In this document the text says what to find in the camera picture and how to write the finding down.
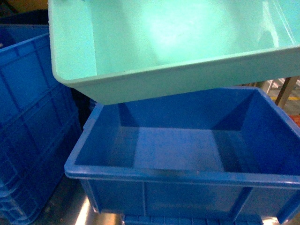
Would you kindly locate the teal plastic tray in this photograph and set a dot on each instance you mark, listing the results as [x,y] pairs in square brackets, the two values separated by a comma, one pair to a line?
[116,51]

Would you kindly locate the blue plastic bin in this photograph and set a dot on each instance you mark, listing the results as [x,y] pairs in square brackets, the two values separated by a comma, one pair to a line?
[227,153]

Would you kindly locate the large blue ribbed crate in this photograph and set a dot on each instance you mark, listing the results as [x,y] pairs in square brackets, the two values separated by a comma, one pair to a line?
[38,123]

